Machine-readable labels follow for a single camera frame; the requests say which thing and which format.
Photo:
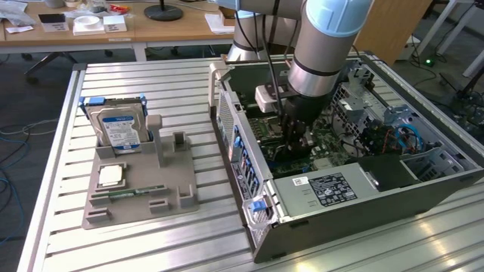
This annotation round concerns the black and white box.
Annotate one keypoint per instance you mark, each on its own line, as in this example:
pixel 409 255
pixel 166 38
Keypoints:
pixel 52 22

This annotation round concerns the red packet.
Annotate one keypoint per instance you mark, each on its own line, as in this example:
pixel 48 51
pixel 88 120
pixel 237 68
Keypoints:
pixel 116 9

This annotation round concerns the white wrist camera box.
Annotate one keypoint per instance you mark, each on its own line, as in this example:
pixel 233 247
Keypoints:
pixel 266 99

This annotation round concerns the grey cup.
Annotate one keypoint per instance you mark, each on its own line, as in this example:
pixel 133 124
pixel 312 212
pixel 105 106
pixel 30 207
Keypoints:
pixel 54 3

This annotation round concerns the metal CPU socket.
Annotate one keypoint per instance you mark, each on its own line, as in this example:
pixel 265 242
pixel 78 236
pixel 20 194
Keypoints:
pixel 272 129

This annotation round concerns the flat white box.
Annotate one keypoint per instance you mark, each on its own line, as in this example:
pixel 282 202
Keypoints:
pixel 88 31

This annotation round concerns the black round lamp base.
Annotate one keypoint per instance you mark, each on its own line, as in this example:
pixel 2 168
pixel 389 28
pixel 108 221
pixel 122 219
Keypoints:
pixel 162 13

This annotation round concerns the silver power supply unit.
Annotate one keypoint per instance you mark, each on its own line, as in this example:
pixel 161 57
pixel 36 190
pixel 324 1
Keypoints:
pixel 302 198

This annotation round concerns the beige tape roll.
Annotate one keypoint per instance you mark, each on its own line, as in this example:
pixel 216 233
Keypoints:
pixel 72 3

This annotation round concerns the green motherboard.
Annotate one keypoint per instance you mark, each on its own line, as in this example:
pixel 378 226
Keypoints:
pixel 332 150

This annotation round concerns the white tape roll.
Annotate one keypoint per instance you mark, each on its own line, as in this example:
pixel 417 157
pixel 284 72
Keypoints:
pixel 85 21

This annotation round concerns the grey plastic parts rack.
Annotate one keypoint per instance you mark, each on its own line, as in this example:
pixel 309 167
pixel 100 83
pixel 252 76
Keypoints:
pixel 173 175

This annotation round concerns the hard disk with blue caddy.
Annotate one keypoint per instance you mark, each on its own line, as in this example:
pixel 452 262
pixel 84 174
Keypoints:
pixel 120 127

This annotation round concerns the white paper stack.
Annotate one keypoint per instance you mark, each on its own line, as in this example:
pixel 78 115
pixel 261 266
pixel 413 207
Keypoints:
pixel 218 27

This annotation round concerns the silver CPU chip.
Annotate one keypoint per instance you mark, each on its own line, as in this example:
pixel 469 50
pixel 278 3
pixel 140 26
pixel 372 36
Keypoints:
pixel 109 175

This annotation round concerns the grey plastic bag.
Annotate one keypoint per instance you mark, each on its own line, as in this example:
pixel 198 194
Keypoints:
pixel 14 12

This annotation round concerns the white paper card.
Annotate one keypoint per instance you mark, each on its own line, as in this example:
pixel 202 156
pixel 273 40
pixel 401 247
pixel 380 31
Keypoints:
pixel 18 29

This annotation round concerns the brown cardboard box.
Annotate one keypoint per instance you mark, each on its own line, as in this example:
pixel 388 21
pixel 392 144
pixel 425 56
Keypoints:
pixel 226 12

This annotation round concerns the wooden cabinet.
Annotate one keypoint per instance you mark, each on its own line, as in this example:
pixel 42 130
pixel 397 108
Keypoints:
pixel 400 34

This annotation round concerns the black office chair base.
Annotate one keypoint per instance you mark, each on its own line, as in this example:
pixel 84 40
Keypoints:
pixel 41 63

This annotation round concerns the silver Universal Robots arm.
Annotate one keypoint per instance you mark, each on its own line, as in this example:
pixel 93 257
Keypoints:
pixel 321 48

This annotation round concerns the small white box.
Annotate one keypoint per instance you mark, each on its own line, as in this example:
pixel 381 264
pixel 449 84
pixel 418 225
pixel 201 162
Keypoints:
pixel 113 24

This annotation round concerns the black tripod stand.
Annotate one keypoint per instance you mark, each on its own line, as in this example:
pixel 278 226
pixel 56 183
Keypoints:
pixel 466 88

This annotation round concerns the open grey PC case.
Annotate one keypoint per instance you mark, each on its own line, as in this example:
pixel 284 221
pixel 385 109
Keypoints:
pixel 358 221

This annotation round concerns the perforated metal drive cage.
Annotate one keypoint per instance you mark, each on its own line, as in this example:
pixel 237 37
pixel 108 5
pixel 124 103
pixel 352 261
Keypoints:
pixel 362 110

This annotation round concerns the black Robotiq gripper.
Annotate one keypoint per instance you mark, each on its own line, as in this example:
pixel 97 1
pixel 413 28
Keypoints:
pixel 305 109

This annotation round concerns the green indicator light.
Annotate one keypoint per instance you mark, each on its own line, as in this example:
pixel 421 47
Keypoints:
pixel 428 61

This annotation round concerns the metal disk bay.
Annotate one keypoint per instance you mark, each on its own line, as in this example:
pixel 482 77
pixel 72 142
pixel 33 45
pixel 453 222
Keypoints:
pixel 426 167

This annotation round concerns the white table frame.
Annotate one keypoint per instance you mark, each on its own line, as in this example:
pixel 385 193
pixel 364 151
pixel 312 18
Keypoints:
pixel 454 28

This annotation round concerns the blue case latch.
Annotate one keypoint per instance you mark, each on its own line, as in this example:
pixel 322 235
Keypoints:
pixel 257 205

